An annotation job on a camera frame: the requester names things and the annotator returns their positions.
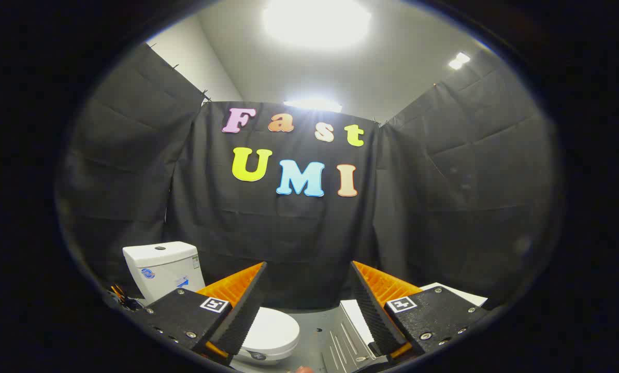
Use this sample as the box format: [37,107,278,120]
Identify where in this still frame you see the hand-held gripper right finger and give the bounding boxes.
[350,261,490,363]

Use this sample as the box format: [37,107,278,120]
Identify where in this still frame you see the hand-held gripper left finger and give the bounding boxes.
[143,262,267,366]

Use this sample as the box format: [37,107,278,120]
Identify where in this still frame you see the white toilet lid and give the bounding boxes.
[242,307,300,359]

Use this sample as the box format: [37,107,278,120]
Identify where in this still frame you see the white ceramic toilet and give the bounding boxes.
[123,241,300,366]

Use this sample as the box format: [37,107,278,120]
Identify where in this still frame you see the black backdrop cloth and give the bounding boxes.
[55,41,564,311]

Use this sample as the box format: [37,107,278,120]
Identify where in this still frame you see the long ceiling light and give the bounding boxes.
[283,98,343,113]

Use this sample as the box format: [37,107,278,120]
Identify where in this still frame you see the bundle of black cables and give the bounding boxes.
[108,283,145,312]

